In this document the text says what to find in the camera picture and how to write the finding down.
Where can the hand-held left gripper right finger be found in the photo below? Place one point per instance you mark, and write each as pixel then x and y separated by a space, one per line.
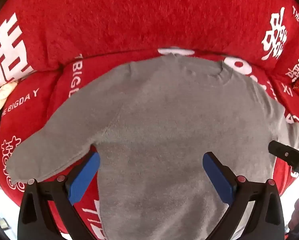
pixel 218 180

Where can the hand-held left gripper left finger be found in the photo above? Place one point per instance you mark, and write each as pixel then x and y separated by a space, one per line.
pixel 83 178

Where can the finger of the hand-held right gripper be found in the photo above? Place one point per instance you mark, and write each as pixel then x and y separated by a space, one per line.
pixel 289 156

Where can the grey fleece sweater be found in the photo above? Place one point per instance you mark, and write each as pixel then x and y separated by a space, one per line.
pixel 164 130

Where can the red printed bed sheet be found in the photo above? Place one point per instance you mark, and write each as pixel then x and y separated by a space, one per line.
pixel 27 110

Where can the red printed folded quilt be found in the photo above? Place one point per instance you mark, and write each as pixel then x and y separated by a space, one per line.
pixel 139 17

